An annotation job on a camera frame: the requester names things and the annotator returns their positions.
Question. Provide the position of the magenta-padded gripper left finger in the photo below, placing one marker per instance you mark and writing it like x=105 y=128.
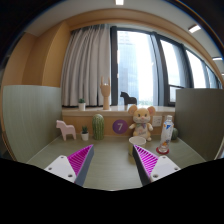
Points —
x=71 y=166

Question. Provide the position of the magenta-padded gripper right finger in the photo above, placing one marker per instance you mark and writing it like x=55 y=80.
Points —
x=155 y=166

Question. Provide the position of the clear plastic drink bottle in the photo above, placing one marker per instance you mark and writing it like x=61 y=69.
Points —
x=166 y=131

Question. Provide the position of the flat round red coaster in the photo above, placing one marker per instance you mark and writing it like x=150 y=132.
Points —
x=158 y=150

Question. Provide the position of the small plant in white pot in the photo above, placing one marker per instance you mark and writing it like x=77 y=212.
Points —
x=81 y=106
x=85 y=136

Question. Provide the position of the pink wooden horse figure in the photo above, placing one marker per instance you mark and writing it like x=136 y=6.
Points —
x=66 y=129

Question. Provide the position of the small round green cactus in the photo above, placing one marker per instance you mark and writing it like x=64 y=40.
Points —
x=175 y=134

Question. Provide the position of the tall green ceramic cactus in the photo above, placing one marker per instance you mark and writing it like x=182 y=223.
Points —
x=98 y=126

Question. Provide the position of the round purple number sign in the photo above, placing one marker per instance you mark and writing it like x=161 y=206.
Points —
x=120 y=126

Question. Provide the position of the grey-green desk divider panel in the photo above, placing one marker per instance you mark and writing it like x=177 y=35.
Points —
x=200 y=120
x=30 y=120

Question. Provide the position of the black wooden horse figure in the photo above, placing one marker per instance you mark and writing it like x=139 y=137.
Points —
x=128 y=99

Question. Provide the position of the wooden hand model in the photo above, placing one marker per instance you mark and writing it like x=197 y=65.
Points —
x=105 y=95

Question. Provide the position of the grey-white curtain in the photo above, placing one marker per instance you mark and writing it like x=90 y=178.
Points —
x=85 y=66

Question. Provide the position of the dark-framed window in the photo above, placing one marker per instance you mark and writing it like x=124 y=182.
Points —
x=136 y=66

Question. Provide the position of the white wall socket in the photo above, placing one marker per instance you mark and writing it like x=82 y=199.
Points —
x=157 y=121

